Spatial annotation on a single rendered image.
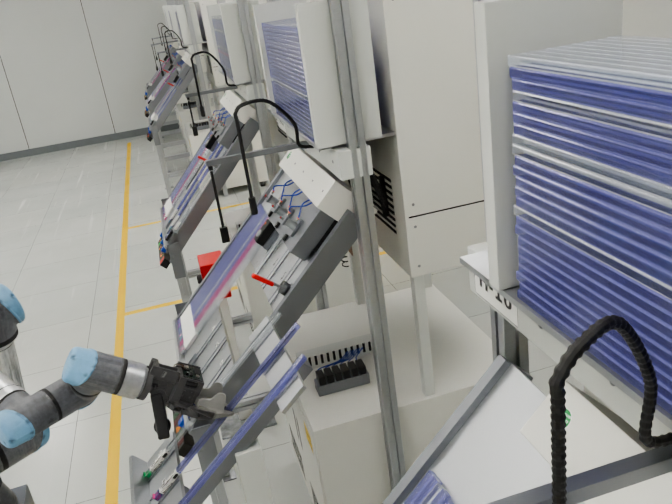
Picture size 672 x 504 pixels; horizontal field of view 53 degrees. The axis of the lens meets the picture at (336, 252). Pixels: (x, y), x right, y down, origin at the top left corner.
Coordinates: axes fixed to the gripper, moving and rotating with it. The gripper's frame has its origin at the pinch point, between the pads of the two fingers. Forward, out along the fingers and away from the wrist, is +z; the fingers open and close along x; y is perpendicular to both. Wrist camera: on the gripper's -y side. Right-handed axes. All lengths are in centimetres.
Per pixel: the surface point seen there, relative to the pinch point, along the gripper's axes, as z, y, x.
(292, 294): 11.6, 24.1, 22.1
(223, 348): 7.7, -2.9, 41.0
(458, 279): 181, 14, 202
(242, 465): 7.8, -10.0, -3.0
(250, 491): 12.5, -16.0, -3.1
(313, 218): 10, 43, 26
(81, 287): 0, -114, 340
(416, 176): 28, 64, 21
